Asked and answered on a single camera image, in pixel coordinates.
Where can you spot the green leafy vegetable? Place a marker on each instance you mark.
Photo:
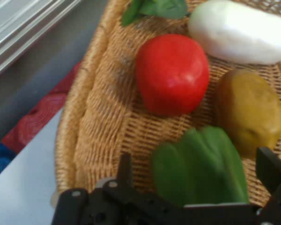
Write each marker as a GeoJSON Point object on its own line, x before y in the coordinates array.
{"type": "Point", "coordinates": [159, 8]}

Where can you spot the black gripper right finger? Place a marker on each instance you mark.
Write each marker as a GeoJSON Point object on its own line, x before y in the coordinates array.
{"type": "Point", "coordinates": [271, 168]}

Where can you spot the blue foam mat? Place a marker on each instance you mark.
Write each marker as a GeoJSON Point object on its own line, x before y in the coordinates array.
{"type": "Point", "coordinates": [0, 159]}

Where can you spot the red bell pepper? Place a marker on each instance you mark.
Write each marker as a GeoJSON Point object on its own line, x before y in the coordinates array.
{"type": "Point", "coordinates": [172, 75]}

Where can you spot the white eggplant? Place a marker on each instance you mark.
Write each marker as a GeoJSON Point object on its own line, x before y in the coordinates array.
{"type": "Point", "coordinates": [234, 32]}

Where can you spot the woven wicker basket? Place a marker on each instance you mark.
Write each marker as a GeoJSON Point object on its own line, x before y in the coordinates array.
{"type": "Point", "coordinates": [107, 112]}

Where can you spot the green bell pepper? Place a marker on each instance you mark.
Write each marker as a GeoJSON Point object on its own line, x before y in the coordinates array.
{"type": "Point", "coordinates": [199, 168]}

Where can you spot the orange bell pepper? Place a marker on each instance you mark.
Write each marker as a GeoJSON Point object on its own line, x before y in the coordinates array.
{"type": "Point", "coordinates": [248, 110]}

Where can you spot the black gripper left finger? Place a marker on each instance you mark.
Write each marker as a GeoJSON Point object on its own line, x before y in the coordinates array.
{"type": "Point", "coordinates": [126, 173]}

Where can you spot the aluminium frame rail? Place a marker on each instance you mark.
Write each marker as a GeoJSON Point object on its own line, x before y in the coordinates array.
{"type": "Point", "coordinates": [16, 28]}

